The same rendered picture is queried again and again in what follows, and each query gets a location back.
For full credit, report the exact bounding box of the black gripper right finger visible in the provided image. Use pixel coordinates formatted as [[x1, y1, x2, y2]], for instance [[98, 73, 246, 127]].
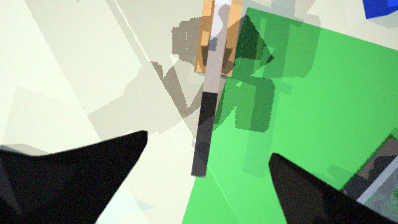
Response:
[[268, 153, 398, 224]]

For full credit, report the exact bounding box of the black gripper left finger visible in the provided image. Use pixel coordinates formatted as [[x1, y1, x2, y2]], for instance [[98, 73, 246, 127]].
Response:
[[0, 130, 148, 224]]

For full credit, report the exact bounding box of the green flat mat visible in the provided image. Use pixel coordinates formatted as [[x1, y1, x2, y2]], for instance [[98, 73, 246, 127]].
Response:
[[181, 7, 398, 224]]

